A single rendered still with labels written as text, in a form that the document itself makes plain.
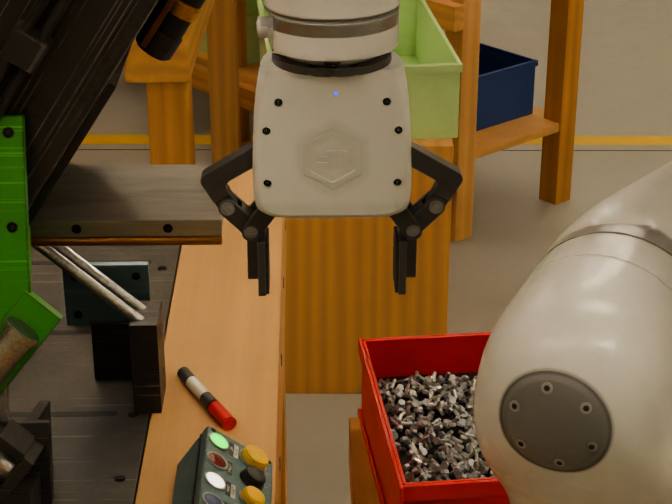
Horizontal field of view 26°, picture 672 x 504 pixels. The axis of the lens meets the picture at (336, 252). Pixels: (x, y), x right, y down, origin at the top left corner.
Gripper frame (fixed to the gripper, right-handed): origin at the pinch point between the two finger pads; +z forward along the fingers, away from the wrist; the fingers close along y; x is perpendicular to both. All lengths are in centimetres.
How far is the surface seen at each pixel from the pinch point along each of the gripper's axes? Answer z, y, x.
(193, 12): -2, -13, 60
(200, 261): 40, -16, 89
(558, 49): 81, 73, 323
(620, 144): 130, 106, 374
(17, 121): 3.2, -28.4, 40.5
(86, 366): 40, -27, 60
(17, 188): 9.3, -28.7, 38.9
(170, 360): 40, -18, 61
